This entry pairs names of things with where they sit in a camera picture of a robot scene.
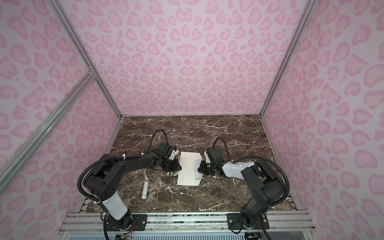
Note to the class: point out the aluminium corner frame post right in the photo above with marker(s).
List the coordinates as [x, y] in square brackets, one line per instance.
[296, 36]

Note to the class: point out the aluminium corner frame post left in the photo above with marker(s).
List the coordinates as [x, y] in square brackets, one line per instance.
[79, 46]

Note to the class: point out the aluminium corner frame post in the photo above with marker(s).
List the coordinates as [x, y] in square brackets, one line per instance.
[79, 46]
[296, 36]

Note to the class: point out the metal base rail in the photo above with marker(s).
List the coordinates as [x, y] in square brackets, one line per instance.
[276, 225]

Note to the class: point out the white glue stick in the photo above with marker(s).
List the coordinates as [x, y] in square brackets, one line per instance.
[145, 190]

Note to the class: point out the aluminium diagonal frame bar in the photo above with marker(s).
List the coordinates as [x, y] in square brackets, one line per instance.
[19, 160]

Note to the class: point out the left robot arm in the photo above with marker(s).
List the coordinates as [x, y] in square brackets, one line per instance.
[100, 182]

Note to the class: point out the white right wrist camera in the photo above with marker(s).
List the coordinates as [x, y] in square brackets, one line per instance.
[207, 158]

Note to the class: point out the cream white envelope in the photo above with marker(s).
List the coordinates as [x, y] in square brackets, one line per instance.
[189, 175]

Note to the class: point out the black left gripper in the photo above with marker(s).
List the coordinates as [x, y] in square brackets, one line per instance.
[175, 167]

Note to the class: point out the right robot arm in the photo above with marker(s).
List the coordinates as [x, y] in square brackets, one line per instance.
[267, 182]

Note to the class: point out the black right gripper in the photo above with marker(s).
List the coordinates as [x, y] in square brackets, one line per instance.
[201, 168]

